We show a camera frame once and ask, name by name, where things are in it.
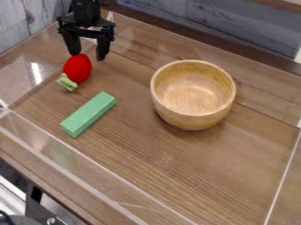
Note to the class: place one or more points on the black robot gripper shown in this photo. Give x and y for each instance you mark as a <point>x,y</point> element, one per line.
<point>100,30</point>

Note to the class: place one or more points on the red plush tomato toy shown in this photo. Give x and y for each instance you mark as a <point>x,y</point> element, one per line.
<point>76,71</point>

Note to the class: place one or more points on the light wooden bowl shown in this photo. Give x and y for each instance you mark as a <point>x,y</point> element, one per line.
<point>193,94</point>

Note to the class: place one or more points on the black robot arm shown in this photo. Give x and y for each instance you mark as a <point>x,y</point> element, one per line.
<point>84,23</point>

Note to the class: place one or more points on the green rectangular block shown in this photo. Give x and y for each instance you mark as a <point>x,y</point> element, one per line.
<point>87,114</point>

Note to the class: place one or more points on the clear acrylic corner bracket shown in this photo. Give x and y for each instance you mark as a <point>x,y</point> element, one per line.
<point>110,18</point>

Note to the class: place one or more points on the clear acrylic tray wall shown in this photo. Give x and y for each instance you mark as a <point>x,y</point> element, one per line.
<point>100,197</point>

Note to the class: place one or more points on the black table leg bracket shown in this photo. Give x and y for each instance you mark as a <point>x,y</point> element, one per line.
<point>36,211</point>

